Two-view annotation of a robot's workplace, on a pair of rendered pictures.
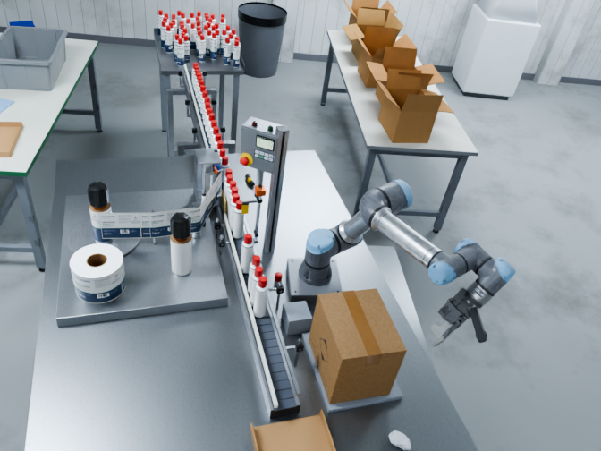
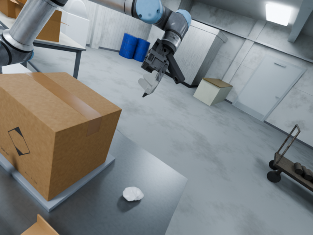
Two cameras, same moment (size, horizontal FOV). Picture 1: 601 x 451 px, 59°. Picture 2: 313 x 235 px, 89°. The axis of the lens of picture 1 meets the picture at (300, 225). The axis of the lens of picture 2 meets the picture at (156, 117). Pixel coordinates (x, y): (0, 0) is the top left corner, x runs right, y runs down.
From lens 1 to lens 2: 142 cm
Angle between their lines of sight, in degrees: 45
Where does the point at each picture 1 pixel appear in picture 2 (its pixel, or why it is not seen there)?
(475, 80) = not seen: hidden behind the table
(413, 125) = (47, 29)
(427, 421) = (139, 167)
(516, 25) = (80, 18)
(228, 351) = not seen: outside the picture
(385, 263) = not seen: hidden behind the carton
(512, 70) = (82, 38)
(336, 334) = (33, 107)
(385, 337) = (97, 103)
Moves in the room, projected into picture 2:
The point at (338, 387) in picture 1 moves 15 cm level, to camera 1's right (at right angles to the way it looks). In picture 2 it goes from (56, 175) to (105, 161)
